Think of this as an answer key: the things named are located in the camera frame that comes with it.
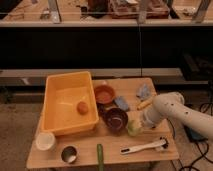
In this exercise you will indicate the orange ball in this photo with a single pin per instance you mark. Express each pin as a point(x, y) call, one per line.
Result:
point(82, 107)

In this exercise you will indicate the green cup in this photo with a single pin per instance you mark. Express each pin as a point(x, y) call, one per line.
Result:
point(132, 129)

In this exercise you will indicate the green stick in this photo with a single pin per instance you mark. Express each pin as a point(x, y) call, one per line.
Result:
point(100, 157)

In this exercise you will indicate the yellow plastic tray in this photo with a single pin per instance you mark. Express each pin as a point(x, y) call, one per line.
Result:
point(62, 94)

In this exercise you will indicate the metal cup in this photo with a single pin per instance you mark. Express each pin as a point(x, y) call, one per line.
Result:
point(69, 154)

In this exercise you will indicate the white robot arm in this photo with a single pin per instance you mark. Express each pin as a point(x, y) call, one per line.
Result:
point(172, 105)

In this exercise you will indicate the yellow banana toy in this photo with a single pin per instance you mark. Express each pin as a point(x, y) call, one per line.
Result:
point(144, 104)

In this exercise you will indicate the terracotta bowl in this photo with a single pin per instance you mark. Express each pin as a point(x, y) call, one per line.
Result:
point(104, 94)

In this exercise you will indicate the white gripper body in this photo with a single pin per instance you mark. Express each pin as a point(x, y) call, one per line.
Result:
point(150, 118)

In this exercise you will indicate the light blue crumpled cloth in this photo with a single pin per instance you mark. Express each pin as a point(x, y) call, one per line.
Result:
point(143, 92)

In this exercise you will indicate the blue cloth piece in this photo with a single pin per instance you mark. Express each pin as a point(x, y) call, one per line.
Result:
point(121, 103)

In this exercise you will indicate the dark brown bowl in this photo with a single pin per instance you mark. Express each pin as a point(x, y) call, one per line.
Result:
point(116, 120)

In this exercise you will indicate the wooden board table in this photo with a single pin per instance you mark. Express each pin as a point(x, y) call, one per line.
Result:
point(86, 141)

